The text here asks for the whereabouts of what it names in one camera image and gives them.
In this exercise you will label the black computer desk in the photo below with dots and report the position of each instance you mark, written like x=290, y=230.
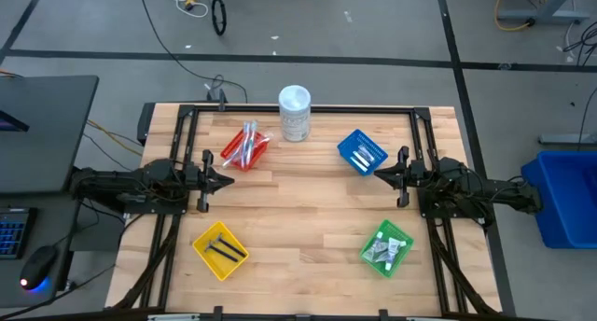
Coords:
x=46, y=125

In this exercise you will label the red plastic basket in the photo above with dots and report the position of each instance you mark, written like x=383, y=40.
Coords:
x=233, y=146

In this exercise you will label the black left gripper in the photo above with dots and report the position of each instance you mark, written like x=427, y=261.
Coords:
x=198, y=181

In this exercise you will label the silver aluminium extrusion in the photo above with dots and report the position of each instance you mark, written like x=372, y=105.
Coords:
x=172, y=317
x=426, y=319

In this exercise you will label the silver nail clipper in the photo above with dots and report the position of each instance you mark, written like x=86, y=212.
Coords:
x=367, y=154

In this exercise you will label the grey desk leg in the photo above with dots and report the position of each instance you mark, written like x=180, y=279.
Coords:
x=545, y=14

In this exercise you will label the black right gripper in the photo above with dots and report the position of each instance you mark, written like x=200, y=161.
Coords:
x=410, y=176

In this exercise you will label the black computer mouse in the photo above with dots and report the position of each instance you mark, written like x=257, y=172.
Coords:
x=37, y=267

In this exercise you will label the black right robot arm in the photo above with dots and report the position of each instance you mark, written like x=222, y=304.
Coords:
x=490, y=188

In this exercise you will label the green plastic basket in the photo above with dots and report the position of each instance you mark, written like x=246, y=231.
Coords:
x=368, y=260

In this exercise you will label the white red toothbrush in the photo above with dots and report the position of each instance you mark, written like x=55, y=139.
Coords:
x=238, y=148

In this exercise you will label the blue plastic storage bin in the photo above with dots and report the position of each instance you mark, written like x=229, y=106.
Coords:
x=562, y=197

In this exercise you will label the black desk monitor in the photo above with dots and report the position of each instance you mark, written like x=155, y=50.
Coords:
x=11, y=121

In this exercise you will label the white teal toothbrush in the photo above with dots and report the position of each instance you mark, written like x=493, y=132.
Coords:
x=259, y=143

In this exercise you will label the black keyboard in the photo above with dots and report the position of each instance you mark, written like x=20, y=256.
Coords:
x=14, y=232

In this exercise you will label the white wipes canister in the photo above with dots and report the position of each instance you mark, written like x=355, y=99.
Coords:
x=295, y=113

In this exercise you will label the silver travel toothpaste tube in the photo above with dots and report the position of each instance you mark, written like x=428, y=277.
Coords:
x=375, y=254

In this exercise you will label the yellow plastic basket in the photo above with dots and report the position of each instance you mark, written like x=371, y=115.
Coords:
x=210, y=260

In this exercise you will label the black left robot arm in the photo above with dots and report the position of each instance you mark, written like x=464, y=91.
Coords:
x=121, y=178

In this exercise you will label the blue plastic basket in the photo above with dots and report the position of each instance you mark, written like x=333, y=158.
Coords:
x=347, y=146

